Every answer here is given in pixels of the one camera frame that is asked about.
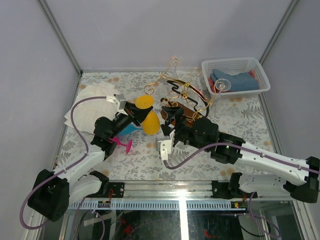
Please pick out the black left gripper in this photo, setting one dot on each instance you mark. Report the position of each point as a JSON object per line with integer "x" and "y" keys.
{"x": 140, "y": 114}

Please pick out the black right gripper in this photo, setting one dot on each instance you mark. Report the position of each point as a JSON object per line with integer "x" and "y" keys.
{"x": 173, "y": 112}

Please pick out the yellow plastic goblet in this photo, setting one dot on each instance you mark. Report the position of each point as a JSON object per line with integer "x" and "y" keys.
{"x": 151, "y": 124}

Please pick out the gold wire wine glass rack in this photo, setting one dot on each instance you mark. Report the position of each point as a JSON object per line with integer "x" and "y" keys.
{"x": 186, "y": 92}

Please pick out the ribbed clear wine glass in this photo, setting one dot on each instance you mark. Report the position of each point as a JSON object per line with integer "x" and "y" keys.
{"x": 174, "y": 61}

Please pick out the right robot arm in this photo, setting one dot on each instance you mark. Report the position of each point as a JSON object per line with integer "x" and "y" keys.
{"x": 285, "y": 176}

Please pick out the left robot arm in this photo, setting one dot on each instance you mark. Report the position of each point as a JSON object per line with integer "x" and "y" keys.
{"x": 53, "y": 191}

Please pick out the blue plastic wine glass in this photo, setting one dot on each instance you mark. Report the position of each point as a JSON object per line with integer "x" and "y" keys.
{"x": 128, "y": 130}

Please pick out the pink plastic wine glass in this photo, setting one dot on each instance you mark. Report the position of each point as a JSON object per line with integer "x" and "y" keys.
{"x": 127, "y": 146}

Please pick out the white cloth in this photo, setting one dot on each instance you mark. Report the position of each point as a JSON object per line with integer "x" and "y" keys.
{"x": 86, "y": 113}

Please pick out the blue cloth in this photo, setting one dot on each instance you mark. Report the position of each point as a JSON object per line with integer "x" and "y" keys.
{"x": 240, "y": 81}

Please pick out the white plastic basket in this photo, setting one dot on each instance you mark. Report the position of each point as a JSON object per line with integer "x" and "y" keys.
{"x": 234, "y": 66}

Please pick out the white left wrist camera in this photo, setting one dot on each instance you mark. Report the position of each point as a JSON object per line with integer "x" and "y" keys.
{"x": 119, "y": 101}

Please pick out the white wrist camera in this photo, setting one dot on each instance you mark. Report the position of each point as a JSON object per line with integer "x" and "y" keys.
{"x": 164, "y": 145}
{"x": 119, "y": 101}

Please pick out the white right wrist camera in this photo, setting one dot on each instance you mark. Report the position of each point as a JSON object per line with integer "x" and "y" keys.
{"x": 164, "y": 145}

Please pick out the aluminium mounting rail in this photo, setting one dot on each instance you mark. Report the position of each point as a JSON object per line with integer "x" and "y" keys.
{"x": 167, "y": 189}

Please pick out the slotted cable duct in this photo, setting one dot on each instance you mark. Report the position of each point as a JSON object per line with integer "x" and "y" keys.
{"x": 155, "y": 205}

